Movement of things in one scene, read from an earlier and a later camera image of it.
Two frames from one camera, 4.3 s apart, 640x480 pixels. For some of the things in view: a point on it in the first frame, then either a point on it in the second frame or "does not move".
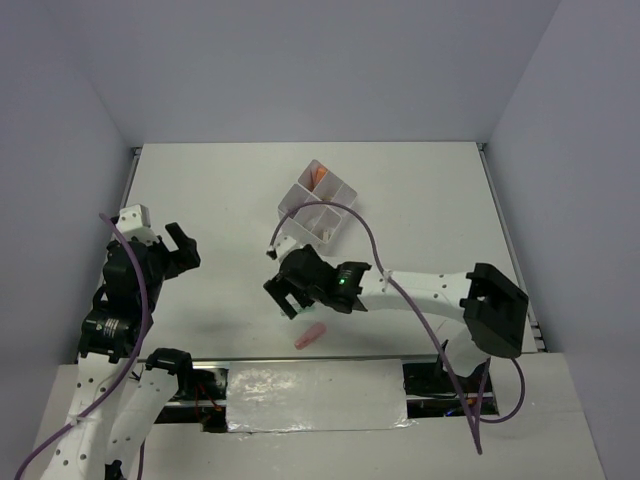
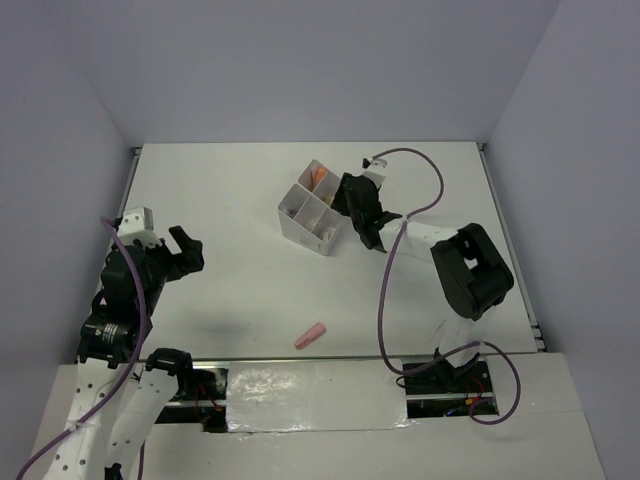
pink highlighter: (309, 335) does not move
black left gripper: (186, 256) does not move
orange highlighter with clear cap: (320, 173) does not move
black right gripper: (279, 291) -> (340, 200)
